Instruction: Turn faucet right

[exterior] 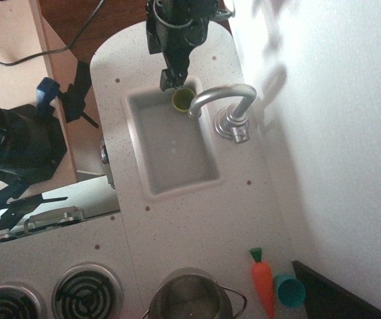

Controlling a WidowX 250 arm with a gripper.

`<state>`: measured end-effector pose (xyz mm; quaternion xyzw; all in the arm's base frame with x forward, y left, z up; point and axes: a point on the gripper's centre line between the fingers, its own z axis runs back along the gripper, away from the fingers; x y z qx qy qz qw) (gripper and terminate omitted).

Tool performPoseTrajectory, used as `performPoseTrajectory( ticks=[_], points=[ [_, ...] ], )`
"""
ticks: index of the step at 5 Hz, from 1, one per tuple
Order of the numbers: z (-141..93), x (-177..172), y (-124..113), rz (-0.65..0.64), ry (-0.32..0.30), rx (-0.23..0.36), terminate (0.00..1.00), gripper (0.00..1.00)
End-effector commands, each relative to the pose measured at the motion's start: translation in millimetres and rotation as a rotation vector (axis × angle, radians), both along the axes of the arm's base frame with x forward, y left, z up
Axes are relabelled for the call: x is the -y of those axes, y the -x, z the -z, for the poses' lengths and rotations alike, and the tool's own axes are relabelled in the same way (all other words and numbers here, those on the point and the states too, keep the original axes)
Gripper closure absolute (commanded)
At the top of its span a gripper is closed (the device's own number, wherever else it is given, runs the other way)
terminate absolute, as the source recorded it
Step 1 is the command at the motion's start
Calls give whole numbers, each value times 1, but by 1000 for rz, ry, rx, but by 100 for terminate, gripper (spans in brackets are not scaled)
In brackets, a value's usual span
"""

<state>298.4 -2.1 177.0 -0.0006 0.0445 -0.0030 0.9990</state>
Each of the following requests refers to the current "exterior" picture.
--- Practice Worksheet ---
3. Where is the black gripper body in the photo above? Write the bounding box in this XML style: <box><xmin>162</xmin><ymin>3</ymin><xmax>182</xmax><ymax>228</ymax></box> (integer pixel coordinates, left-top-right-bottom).
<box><xmin>146</xmin><ymin>13</ymin><xmax>209</xmax><ymax>77</ymax></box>

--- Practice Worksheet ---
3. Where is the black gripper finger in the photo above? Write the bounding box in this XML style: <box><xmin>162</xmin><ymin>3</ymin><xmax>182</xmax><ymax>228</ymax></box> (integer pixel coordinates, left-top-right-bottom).
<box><xmin>173</xmin><ymin>73</ymin><xmax>186</xmax><ymax>89</ymax></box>
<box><xmin>160</xmin><ymin>68</ymin><xmax>171</xmax><ymax>90</ymax></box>

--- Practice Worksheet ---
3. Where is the silver curved faucet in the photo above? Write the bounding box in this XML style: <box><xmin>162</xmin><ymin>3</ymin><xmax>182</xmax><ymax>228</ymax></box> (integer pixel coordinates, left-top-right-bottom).
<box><xmin>188</xmin><ymin>84</ymin><xmax>257</xmax><ymax>144</ymax></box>

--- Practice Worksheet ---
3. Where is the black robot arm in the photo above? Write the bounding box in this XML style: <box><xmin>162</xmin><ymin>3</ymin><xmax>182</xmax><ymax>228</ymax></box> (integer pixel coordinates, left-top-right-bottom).
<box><xmin>146</xmin><ymin>1</ymin><xmax>235</xmax><ymax>91</ymax></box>

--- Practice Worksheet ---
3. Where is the yellow-green plastic cup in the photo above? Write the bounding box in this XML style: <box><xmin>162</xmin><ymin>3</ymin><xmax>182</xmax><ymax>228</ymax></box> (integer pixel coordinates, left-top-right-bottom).
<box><xmin>172</xmin><ymin>87</ymin><xmax>196</xmax><ymax>113</ymax></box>

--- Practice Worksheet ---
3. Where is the white toy sink basin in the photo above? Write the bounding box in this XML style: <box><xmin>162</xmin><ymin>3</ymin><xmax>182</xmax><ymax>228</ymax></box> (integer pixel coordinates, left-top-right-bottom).
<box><xmin>122</xmin><ymin>86</ymin><xmax>223</xmax><ymax>201</ymax></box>

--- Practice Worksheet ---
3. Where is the silver cabinet knob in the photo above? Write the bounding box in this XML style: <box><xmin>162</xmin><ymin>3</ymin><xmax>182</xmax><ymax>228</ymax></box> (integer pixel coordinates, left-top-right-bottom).
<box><xmin>100</xmin><ymin>139</ymin><xmax>116</xmax><ymax>189</ymax></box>

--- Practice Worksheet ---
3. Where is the blue black clamp upper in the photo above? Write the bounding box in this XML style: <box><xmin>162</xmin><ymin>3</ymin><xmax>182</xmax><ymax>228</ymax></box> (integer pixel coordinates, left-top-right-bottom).
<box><xmin>36</xmin><ymin>61</ymin><xmax>99</xmax><ymax>129</ymax></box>

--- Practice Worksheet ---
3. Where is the blue black clamp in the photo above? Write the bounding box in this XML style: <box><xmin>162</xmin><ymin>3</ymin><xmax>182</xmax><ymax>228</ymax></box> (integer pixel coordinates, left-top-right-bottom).
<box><xmin>0</xmin><ymin>179</ymin><xmax>68</xmax><ymax>231</ymax></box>
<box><xmin>36</xmin><ymin>61</ymin><xmax>99</xmax><ymax>129</ymax></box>

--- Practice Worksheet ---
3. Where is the blue black clamp lower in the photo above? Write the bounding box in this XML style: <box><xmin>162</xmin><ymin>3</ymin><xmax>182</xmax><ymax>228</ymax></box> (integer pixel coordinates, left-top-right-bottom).
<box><xmin>0</xmin><ymin>179</ymin><xmax>68</xmax><ymax>231</ymax></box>

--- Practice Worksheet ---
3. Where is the stainless steel pot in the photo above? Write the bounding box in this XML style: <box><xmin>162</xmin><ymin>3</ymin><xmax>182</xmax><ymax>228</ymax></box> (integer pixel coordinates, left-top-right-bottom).
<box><xmin>142</xmin><ymin>274</ymin><xmax>247</xmax><ymax>319</ymax></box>

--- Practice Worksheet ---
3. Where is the orange toy carrot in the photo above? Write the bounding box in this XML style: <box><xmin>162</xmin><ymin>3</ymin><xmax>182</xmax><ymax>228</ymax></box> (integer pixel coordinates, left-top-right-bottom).
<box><xmin>249</xmin><ymin>247</ymin><xmax>275</xmax><ymax>319</ymax></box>

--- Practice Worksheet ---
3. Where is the black stove burner centre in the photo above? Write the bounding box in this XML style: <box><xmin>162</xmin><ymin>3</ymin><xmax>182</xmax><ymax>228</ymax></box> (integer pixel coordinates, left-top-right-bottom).
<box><xmin>51</xmin><ymin>263</ymin><xmax>124</xmax><ymax>318</ymax></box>

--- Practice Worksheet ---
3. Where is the black stove burner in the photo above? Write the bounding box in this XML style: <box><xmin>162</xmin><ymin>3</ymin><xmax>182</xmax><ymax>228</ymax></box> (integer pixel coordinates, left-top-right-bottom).
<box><xmin>0</xmin><ymin>282</ymin><xmax>47</xmax><ymax>318</ymax></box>
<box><xmin>51</xmin><ymin>263</ymin><xmax>124</xmax><ymax>318</ymax></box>

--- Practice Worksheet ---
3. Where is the teal plastic cup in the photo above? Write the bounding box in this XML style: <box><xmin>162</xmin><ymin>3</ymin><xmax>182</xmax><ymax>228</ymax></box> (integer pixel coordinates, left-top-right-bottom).
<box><xmin>273</xmin><ymin>274</ymin><xmax>307</xmax><ymax>308</ymax></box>

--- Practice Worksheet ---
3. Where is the black box corner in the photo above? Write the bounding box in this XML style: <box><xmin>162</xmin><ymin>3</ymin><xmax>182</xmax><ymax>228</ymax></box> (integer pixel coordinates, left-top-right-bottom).
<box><xmin>292</xmin><ymin>260</ymin><xmax>381</xmax><ymax>319</ymax></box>

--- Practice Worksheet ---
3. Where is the black stove burner left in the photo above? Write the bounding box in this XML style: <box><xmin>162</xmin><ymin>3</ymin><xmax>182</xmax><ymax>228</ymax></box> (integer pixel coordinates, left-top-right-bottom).
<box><xmin>0</xmin><ymin>282</ymin><xmax>47</xmax><ymax>318</ymax></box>

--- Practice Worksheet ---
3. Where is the black power cable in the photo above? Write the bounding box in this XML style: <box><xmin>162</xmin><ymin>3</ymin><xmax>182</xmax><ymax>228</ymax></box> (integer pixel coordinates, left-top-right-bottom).
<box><xmin>0</xmin><ymin>0</ymin><xmax>105</xmax><ymax>67</ymax></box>

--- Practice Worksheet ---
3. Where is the silver oven door handle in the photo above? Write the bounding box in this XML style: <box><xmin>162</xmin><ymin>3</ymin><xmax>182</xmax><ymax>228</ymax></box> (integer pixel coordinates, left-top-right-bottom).
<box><xmin>23</xmin><ymin>206</ymin><xmax>84</xmax><ymax>235</ymax></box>

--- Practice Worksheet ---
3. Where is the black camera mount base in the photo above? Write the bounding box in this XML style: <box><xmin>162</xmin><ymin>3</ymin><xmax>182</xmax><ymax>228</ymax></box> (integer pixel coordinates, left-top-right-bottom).
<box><xmin>0</xmin><ymin>104</ymin><xmax>67</xmax><ymax>185</ymax></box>

